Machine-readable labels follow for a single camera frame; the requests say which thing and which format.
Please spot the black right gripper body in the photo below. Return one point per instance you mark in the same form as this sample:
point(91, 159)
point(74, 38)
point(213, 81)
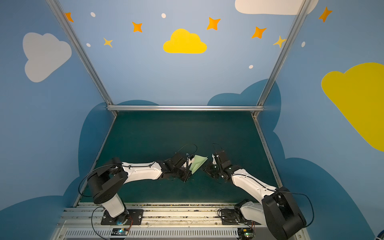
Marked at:
point(216, 167)

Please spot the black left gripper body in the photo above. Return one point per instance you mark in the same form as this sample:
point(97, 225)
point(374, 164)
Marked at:
point(184, 167)

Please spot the light green paper sheet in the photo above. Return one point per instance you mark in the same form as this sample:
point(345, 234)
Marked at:
point(196, 162)

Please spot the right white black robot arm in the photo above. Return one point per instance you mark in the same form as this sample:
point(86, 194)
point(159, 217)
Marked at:
point(276, 207)

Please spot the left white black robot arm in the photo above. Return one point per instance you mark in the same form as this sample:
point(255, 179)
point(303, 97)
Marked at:
point(105, 182)

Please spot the right green circuit board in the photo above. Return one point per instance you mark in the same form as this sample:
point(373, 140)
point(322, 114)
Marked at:
point(245, 234)

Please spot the green circuit board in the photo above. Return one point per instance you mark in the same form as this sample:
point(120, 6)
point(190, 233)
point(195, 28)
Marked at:
point(245, 234)
point(120, 232)

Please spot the left green circuit board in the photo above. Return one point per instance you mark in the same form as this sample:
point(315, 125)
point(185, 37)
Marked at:
point(120, 232)

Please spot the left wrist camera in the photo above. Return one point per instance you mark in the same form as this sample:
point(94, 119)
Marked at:
point(178, 161)

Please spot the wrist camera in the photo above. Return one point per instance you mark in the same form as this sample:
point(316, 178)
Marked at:
point(178, 161)
point(221, 160)

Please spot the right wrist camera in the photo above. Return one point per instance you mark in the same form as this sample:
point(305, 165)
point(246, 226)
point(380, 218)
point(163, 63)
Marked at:
point(221, 160)

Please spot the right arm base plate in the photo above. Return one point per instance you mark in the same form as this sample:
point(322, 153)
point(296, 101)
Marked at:
point(233, 217)

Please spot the right side floor rail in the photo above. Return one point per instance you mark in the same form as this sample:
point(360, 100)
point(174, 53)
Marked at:
point(268, 164)

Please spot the floor rail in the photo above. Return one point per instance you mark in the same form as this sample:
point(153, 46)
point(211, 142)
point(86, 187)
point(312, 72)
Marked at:
point(268, 164)
point(94, 134)

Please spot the aluminium front rail platform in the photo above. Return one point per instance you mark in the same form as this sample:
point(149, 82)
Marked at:
point(161, 221)

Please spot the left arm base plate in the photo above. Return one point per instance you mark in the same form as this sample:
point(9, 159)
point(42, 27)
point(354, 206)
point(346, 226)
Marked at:
point(127, 218)

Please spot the aluminium right corner post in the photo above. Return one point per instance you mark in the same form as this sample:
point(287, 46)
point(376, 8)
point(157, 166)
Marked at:
point(292, 34)

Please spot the aluminium corner post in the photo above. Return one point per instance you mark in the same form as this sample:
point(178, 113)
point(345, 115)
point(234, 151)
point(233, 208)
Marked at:
point(292, 34)
point(60, 15)

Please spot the aluminium back frame rail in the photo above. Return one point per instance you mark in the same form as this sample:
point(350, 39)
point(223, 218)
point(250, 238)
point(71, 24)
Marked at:
point(137, 108)

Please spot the left side floor rail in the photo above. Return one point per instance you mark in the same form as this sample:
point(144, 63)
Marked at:
point(94, 134)

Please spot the aluminium left corner post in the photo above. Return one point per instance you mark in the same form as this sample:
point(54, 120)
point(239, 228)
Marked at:
point(60, 15)

